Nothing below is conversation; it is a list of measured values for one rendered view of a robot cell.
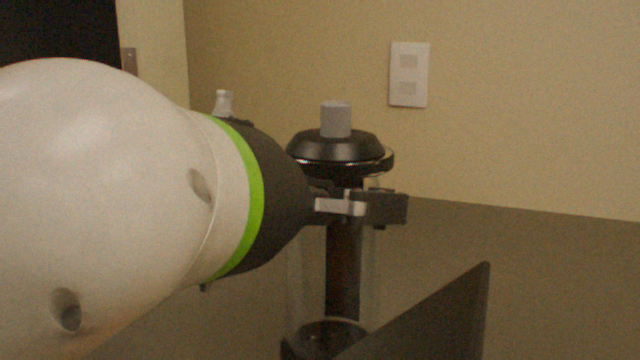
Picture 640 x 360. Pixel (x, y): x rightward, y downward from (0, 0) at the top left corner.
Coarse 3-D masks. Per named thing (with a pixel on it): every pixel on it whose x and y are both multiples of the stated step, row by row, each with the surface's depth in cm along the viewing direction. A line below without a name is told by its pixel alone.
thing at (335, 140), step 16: (320, 112) 56; (336, 112) 55; (320, 128) 56; (336, 128) 55; (288, 144) 56; (304, 144) 54; (320, 144) 53; (336, 144) 53; (352, 144) 53; (368, 144) 54; (320, 160) 53; (336, 160) 53; (352, 160) 53
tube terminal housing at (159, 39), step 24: (120, 0) 80; (144, 0) 81; (168, 0) 86; (120, 24) 81; (144, 24) 81; (168, 24) 86; (144, 48) 82; (168, 48) 87; (144, 72) 82; (168, 72) 87; (168, 96) 88
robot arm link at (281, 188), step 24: (240, 120) 35; (264, 144) 34; (264, 168) 32; (288, 168) 36; (264, 192) 32; (288, 192) 35; (264, 216) 32; (288, 216) 35; (264, 240) 33; (240, 264) 33
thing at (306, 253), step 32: (384, 160) 54; (288, 256) 58; (320, 256) 55; (352, 256) 55; (288, 288) 59; (320, 288) 56; (352, 288) 56; (288, 320) 60; (320, 320) 57; (352, 320) 57; (320, 352) 58
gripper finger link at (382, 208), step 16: (352, 192) 42; (368, 192) 43; (400, 192) 50; (368, 208) 44; (384, 208) 46; (400, 208) 49; (352, 224) 42; (368, 224) 44; (384, 224) 46; (400, 224) 49
